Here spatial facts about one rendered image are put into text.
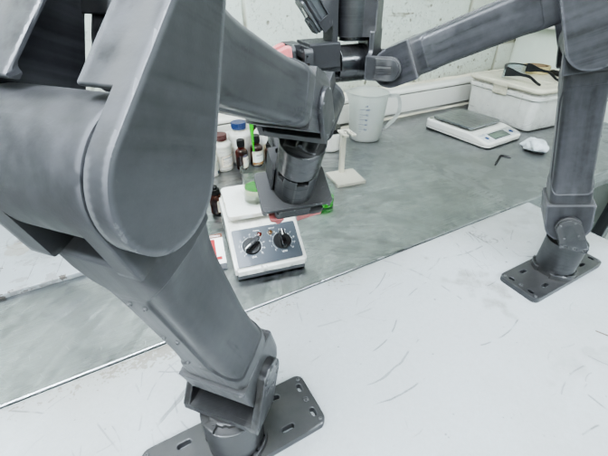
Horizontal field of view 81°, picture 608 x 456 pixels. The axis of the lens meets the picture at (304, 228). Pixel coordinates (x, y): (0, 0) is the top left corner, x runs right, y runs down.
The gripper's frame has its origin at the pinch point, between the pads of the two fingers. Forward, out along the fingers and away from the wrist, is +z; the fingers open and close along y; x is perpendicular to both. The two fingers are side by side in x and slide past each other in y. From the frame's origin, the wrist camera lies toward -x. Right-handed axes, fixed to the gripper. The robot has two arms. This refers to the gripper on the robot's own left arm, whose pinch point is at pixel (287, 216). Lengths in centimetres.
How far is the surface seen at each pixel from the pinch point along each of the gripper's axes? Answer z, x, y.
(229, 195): 9.8, -11.4, 8.1
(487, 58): 41, -78, -110
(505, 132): 30, -32, -84
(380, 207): 17.7, -6.9, -25.8
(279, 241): 6.9, 1.2, 1.2
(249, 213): 6.1, -5.0, 5.4
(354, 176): 24.6, -20.3, -25.6
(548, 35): 28, -74, -128
